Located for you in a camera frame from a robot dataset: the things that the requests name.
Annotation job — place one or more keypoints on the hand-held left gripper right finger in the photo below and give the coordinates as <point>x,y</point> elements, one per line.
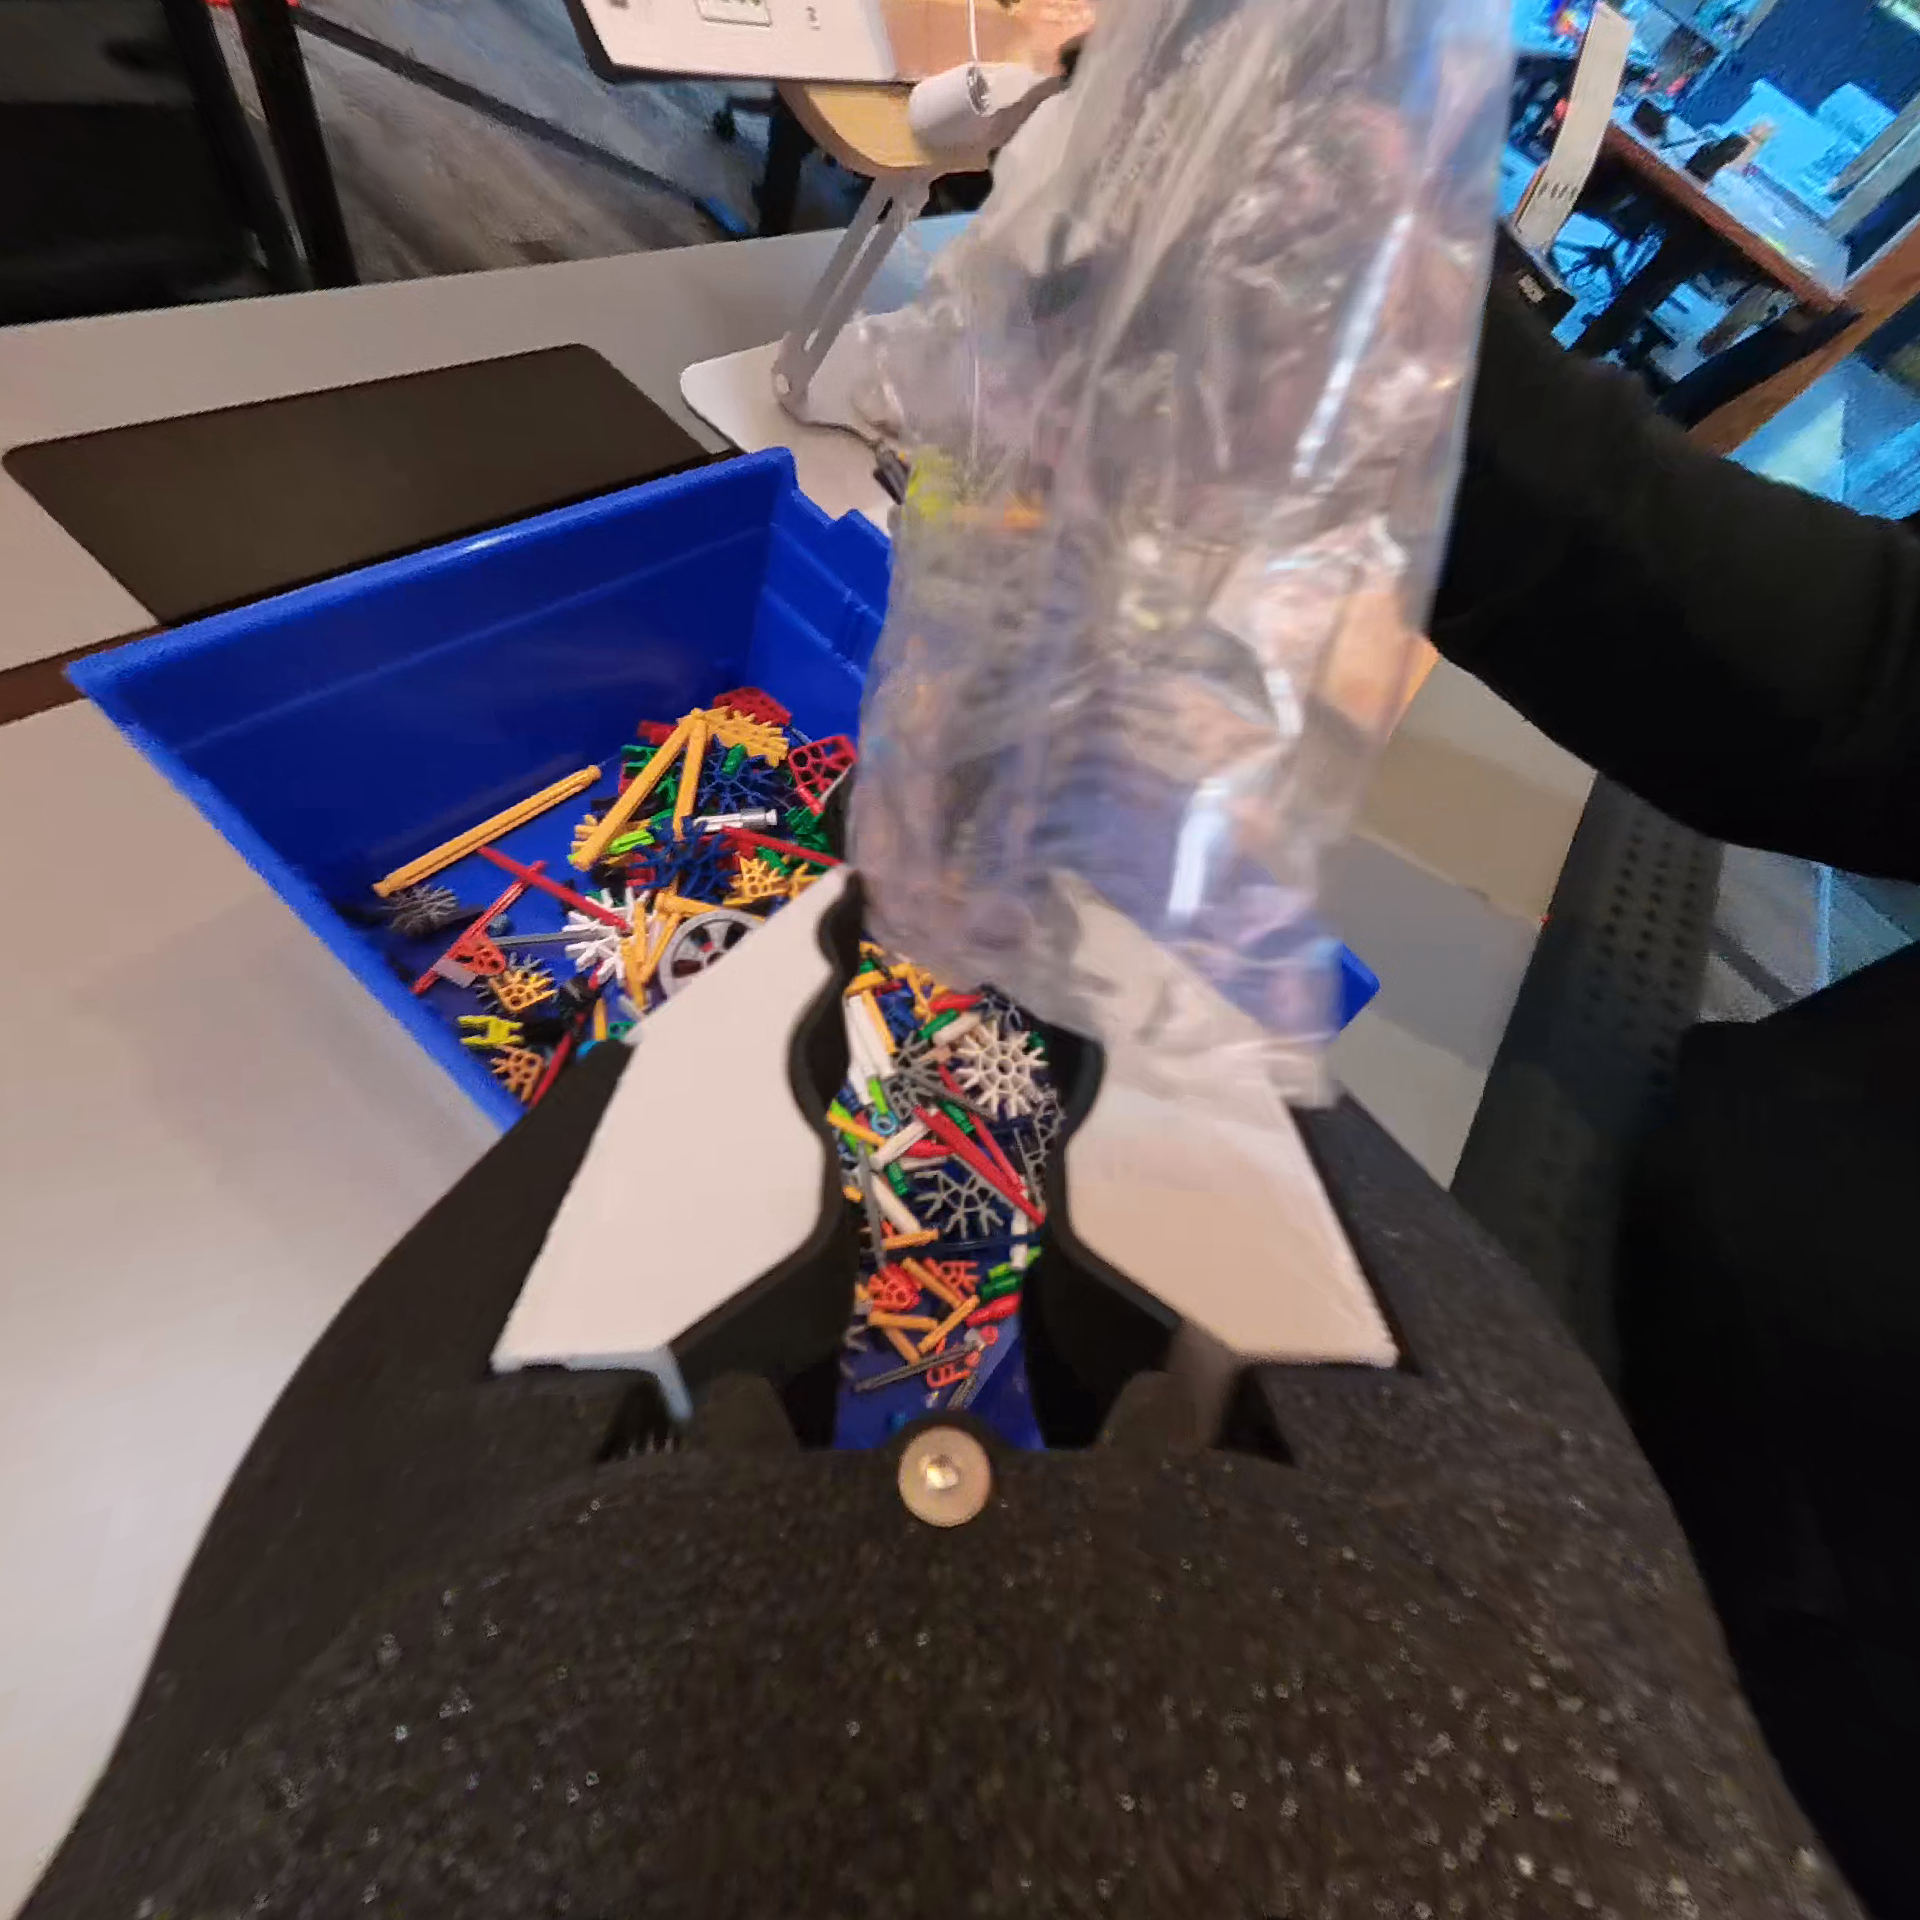
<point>1245,1260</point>

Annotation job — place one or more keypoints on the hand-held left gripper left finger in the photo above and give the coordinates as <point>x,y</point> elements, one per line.
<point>690,1185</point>

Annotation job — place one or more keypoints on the pile of colourful construction pieces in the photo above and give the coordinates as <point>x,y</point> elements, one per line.
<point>690,869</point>

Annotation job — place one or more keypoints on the blue plastic bin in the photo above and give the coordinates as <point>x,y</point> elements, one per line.
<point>375,704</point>

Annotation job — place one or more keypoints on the clear plastic bag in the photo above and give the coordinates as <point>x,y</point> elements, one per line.
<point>1200,450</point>

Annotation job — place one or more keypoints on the person's right forearm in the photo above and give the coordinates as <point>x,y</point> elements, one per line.
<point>1651,599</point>

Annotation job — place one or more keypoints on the black perforated panel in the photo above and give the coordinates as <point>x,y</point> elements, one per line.
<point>1605,1020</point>

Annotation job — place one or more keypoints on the person's black-clad torso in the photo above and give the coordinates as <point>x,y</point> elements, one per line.
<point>1800,1348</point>

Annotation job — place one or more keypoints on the white book stand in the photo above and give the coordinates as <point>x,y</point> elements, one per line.
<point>967,107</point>

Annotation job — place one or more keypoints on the printed instruction board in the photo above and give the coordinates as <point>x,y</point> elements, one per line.
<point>704,36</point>

